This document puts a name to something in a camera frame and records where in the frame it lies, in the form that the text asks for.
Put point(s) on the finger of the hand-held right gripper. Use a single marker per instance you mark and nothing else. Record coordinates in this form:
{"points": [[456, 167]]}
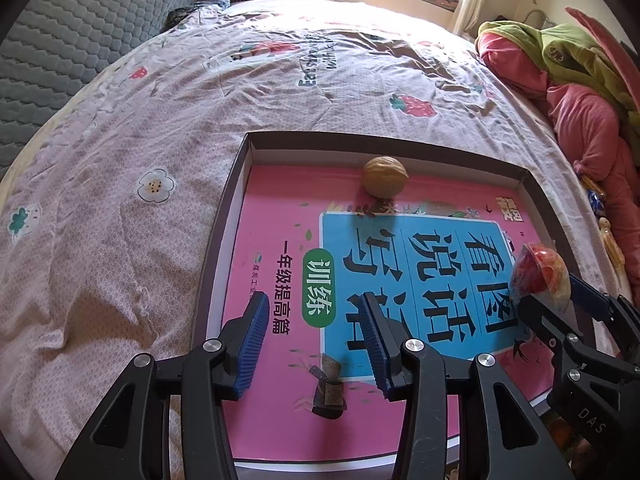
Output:
{"points": [[587, 294], [542, 312]]}

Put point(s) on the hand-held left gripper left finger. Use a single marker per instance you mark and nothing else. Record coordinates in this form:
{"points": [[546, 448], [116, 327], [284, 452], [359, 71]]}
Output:
{"points": [[252, 340]]}

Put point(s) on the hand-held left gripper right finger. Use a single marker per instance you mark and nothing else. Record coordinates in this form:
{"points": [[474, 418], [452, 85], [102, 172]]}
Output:
{"points": [[375, 345]]}

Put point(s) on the red clear snack packet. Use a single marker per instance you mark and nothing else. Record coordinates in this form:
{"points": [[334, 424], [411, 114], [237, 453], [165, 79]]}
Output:
{"points": [[537, 272]]}

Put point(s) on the dark shallow cardboard box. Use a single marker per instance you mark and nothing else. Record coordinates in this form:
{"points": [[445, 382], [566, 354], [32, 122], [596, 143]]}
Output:
{"points": [[234, 210]]}

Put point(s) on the long yellow wafer packet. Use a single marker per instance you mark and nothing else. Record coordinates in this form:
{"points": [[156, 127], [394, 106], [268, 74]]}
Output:
{"points": [[611, 245]]}

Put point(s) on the blue snack packet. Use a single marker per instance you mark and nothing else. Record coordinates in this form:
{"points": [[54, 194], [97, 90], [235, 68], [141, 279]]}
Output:
{"points": [[596, 202]]}

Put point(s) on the small yellow snack packet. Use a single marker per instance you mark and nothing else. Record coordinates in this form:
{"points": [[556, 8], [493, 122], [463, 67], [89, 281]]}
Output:
{"points": [[589, 181]]}

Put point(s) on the pink and blue book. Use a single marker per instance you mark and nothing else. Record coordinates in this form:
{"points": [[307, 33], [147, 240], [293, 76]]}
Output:
{"points": [[280, 220]]}

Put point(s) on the pink fleece blanket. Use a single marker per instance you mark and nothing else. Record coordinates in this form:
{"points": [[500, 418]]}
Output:
{"points": [[585, 125]]}

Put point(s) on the brown walnut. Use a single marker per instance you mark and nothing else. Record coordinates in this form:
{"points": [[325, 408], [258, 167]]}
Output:
{"points": [[385, 175]]}

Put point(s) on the green fleece blanket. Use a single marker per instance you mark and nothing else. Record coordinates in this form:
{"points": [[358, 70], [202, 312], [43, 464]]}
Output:
{"points": [[570, 55]]}

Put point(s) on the printed strawberry bed sheet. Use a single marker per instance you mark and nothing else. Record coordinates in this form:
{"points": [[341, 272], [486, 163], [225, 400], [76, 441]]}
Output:
{"points": [[150, 110]]}

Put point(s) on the grey quilted headboard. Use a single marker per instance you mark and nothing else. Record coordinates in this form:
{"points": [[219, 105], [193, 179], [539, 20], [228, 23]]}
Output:
{"points": [[75, 35]]}

